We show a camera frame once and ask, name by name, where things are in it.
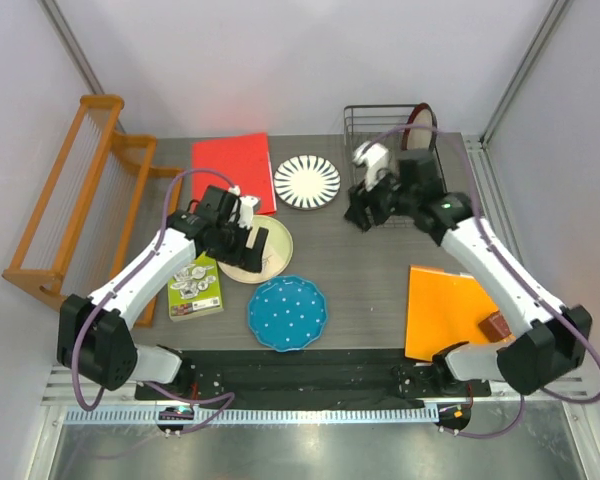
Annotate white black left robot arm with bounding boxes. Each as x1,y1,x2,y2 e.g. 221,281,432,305
57,186,268,399

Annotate blue polka dot plate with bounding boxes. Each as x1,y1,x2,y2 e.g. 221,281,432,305
247,275,329,353

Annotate orange folder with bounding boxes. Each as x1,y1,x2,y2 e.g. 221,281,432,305
405,266,500,362

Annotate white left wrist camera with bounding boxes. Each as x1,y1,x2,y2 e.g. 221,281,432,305
229,185,261,230

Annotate white blue striped plate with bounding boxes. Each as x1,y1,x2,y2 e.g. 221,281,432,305
273,155,341,211

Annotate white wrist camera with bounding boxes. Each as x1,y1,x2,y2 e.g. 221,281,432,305
352,141,390,192
229,185,261,230

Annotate red folder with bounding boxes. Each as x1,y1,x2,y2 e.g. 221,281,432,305
191,132,277,215

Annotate small brown block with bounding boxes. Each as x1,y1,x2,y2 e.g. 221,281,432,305
478,311,511,343

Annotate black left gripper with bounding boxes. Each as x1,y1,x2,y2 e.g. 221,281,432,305
207,218,266,273

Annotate black wire dish rack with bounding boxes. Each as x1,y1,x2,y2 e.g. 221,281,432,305
344,104,446,225

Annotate white slotted cable duct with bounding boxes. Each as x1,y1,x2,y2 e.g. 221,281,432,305
64,404,439,426

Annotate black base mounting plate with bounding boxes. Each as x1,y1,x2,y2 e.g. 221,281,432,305
163,348,491,411

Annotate green booklet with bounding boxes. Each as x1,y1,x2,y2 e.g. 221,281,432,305
167,255,224,322

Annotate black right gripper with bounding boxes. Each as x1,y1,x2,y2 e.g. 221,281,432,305
345,163,417,232

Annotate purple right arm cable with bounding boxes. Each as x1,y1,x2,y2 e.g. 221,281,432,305
367,124,600,441

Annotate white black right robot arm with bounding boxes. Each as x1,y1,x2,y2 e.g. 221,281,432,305
345,144,592,395

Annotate dark red rimmed plate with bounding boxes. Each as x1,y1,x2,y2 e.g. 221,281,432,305
401,102,438,151

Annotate orange wooden rack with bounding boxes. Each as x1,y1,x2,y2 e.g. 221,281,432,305
2,95,182,311

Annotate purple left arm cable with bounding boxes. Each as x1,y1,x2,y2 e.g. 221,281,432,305
72,168,237,435

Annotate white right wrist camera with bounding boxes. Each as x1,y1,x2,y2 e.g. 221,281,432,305
352,141,390,192

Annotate cream plate with twig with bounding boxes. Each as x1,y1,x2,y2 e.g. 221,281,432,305
218,215,293,284

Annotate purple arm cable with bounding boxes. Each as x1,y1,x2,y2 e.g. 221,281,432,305
72,168,237,435
367,124,600,441

